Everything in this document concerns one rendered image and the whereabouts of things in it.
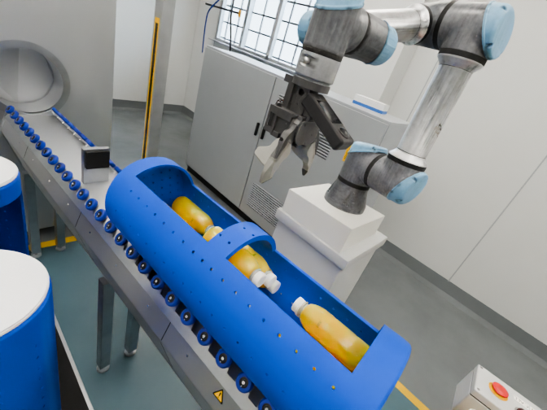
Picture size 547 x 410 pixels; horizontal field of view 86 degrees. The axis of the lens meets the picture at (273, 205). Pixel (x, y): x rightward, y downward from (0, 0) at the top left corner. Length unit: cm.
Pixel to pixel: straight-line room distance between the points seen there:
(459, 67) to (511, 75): 237
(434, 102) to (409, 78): 256
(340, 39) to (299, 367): 57
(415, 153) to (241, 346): 68
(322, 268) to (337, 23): 73
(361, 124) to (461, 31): 135
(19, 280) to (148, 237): 28
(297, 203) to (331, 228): 15
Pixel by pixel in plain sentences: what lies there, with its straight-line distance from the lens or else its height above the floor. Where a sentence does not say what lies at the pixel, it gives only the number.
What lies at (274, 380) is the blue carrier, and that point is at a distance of 65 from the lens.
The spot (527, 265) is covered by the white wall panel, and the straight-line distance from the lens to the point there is 341.
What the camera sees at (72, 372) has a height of 15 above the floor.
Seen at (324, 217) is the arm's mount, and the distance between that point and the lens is 97.
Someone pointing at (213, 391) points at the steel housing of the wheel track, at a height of 87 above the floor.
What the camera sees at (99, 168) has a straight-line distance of 145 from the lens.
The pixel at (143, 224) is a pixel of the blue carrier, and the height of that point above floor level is 114.
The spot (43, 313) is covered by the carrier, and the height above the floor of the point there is 100.
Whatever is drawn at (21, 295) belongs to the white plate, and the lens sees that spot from 85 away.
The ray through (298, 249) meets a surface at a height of 106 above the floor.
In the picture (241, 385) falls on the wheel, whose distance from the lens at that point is 80.
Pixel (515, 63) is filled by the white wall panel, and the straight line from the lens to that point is 331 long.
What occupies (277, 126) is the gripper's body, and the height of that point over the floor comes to 152.
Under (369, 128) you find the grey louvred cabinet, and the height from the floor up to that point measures 136.
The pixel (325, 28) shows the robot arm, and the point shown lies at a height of 169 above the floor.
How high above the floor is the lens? 165
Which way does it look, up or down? 27 degrees down
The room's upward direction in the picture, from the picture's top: 19 degrees clockwise
